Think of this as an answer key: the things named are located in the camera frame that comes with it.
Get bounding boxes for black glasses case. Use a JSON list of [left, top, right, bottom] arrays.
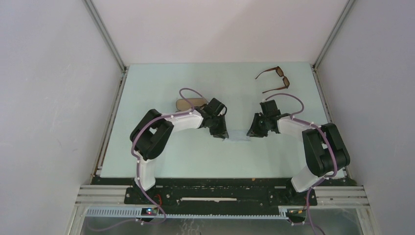
[[176, 98, 207, 112]]

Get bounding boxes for brown sunglasses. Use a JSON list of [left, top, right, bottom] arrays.
[[254, 66, 291, 94]]

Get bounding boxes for light blue cleaning cloth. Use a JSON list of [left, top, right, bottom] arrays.
[[223, 130, 251, 142]]

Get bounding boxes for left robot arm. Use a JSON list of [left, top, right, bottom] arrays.
[[130, 98, 229, 204]]

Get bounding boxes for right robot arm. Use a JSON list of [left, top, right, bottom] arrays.
[[247, 100, 350, 205]]

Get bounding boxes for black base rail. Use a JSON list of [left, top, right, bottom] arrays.
[[124, 178, 317, 216]]

